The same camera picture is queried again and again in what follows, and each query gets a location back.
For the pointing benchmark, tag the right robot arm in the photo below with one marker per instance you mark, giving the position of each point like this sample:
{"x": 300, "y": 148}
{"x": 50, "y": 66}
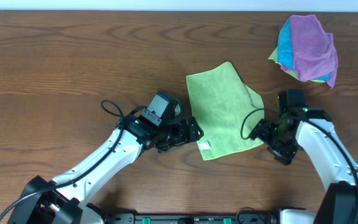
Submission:
{"x": 312, "y": 130}

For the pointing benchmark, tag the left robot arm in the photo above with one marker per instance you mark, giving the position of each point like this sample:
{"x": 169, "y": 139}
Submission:
{"x": 65, "y": 198}

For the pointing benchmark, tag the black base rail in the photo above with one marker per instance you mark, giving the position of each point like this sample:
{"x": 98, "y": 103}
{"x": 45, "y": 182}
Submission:
{"x": 247, "y": 217}

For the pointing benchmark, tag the blue microfiber cloth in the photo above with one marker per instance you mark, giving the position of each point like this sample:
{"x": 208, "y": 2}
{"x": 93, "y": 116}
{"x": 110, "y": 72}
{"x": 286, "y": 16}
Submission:
{"x": 285, "y": 43}

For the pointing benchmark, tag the light green microfiber cloth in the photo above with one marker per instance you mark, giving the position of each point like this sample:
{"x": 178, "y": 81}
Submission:
{"x": 220, "y": 102}

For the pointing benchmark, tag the purple microfiber cloth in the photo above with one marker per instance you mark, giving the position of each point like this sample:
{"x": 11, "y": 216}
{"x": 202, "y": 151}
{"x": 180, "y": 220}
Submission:
{"x": 314, "y": 49}

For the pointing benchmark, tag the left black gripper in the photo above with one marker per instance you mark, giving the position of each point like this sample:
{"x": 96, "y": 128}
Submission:
{"x": 193, "y": 129}

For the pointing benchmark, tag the green cloth under pile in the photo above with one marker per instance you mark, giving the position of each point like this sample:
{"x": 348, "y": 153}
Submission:
{"x": 274, "y": 56}

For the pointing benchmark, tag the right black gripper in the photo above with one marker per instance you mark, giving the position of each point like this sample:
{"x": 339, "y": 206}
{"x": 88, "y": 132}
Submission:
{"x": 261, "y": 130}

